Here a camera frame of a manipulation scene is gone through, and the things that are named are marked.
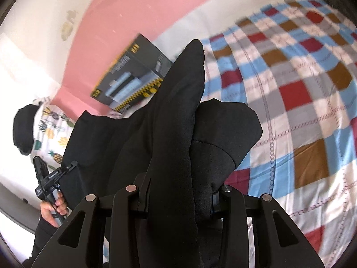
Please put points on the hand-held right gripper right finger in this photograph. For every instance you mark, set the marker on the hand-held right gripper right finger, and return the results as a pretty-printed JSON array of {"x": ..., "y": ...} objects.
[{"x": 215, "y": 202}]

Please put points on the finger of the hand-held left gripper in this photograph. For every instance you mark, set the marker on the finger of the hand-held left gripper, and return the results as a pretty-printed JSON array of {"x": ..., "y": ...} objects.
[{"x": 68, "y": 167}]

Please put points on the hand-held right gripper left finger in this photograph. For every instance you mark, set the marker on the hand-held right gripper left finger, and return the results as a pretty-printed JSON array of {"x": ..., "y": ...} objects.
[{"x": 125, "y": 202}]

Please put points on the black hooded garment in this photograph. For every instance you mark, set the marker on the black hooded garment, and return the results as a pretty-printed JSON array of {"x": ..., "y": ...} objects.
[{"x": 173, "y": 117}]

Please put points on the person's left hand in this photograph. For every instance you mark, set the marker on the person's left hand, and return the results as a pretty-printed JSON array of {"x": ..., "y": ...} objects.
[{"x": 62, "y": 205}]

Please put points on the pineapple print cloth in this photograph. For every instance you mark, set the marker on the pineapple print cloth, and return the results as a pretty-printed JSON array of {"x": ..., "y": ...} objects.
[{"x": 50, "y": 128}]

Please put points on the black round cushion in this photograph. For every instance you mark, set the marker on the black round cushion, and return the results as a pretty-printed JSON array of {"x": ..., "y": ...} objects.
[{"x": 24, "y": 128}]

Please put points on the person's dark clothing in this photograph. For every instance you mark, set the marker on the person's dark clothing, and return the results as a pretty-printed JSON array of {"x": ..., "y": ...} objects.
[{"x": 41, "y": 243}]

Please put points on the dark printed cardboard box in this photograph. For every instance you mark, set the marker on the dark printed cardboard box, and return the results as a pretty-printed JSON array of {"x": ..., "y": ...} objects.
[{"x": 131, "y": 75}]

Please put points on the checkered patchwork blanket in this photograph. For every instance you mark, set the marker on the checkered patchwork blanket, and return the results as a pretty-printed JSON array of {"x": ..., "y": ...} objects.
[{"x": 292, "y": 95}]

